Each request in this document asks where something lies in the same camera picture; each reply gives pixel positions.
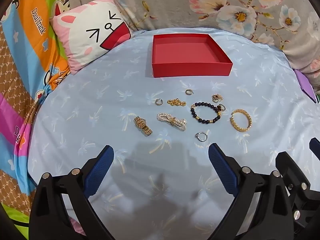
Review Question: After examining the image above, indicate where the silver gem ring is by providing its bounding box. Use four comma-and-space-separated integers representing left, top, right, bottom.
195, 131, 209, 142

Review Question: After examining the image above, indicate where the light blue palm-print sheet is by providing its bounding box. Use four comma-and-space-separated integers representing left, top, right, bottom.
26, 27, 320, 240

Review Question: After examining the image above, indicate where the grey floral blanket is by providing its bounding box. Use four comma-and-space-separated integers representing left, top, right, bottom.
60, 0, 320, 90

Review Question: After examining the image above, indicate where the wide gold bangle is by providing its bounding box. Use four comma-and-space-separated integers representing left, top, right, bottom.
230, 109, 251, 132

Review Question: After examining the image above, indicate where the gold wristwatch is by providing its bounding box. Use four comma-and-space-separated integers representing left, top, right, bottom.
134, 116, 153, 137

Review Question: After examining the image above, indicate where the purple cloth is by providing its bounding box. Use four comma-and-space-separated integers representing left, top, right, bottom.
294, 69, 317, 103

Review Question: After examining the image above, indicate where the black bead bracelet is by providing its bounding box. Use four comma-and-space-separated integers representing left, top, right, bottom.
190, 102, 222, 124

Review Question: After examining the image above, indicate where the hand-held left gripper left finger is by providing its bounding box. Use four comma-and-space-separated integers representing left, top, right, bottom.
30, 145, 115, 240

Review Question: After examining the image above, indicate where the white pearl bracelet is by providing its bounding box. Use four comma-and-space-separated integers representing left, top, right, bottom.
157, 112, 187, 132

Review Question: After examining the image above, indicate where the gold chain bracelet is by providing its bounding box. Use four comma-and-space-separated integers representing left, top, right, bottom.
167, 99, 187, 107

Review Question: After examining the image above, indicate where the colourful cartoon blanket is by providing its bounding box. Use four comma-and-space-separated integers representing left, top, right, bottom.
0, 0, 75, 190

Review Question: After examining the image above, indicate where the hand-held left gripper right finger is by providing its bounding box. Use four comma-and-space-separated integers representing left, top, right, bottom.
208, 143, 295, 240

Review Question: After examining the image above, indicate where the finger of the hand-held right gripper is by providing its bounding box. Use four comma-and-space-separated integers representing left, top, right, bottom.
309, 138, 320, 156
275, 151, 312, 205

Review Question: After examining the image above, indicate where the cat face pillow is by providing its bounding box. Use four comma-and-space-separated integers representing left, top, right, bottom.
50, 0, 132, 75

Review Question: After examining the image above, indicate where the red cardboard box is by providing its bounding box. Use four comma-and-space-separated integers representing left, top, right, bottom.
151, 33, 234, 78

